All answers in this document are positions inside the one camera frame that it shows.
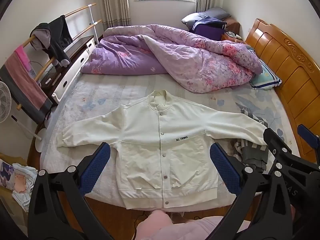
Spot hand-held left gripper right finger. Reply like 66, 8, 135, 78
209, 142, 293, 240

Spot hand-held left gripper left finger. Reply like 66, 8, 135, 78
27, 142, 114, 240

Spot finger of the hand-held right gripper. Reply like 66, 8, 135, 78
297, 124, 320, 156
263, 127, 300, 177

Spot white knit sweater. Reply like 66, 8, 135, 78
56, 90, 269, 210

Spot grey striped garment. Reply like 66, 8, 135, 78
234, 102, 270, 173

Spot light blue pillow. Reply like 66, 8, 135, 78
250, 64, 282, 90

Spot bed with floral sheet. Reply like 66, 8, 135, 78
26, 72, 300, 220

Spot wooden headboard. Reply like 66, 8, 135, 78
244, 18, 320, 163

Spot printed cloth pile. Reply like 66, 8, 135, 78
0, 160, 38, 213

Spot white drawer cabinet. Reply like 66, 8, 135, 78
40, 35, 97, 103

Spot dusty pink grey-trimmed towel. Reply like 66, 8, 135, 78
0, 52, 53, 124

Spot white standing fan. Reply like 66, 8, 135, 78
0, 81, 43, 153

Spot wooden nightstand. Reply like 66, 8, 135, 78
221, 17, 244, 43

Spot purple floral quilt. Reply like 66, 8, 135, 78
80, 24, 263, 94

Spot dark purple blanket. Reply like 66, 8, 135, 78
190, 16, 228, 40

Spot bright pink towel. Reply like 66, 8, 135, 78
14, 46, 32, 70

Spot black hoodie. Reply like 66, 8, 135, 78
30, 15, 73, 67

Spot grey-blue pillow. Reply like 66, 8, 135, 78
181, 7, 232, 27

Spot wooden drying rack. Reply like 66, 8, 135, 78
15, 3, 103, 110

